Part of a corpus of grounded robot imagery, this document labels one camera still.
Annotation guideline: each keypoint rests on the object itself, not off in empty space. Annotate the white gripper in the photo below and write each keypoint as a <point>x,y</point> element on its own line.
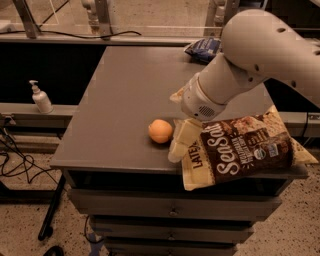
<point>197,100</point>

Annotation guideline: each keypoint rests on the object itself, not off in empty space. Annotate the orange fruit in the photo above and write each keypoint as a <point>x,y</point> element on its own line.
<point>160,131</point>

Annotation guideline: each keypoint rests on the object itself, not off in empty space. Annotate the brown sea salt chip bag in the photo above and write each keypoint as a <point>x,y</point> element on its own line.
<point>231,149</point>

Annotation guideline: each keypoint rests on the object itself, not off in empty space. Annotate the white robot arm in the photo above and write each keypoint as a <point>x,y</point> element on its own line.
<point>256,46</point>

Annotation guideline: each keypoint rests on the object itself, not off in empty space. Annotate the blue chip bag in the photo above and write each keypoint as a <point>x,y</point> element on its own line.
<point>203,50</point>

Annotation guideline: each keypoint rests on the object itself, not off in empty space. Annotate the grey drawer cabinet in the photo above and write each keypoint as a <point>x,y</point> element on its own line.
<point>130,187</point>

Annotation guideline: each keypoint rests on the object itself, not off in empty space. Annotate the white pump dispenser bottle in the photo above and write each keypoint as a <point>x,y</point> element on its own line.
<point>40,98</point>

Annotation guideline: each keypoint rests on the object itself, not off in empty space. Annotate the black stand leg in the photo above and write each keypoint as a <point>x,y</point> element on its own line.
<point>46,229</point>

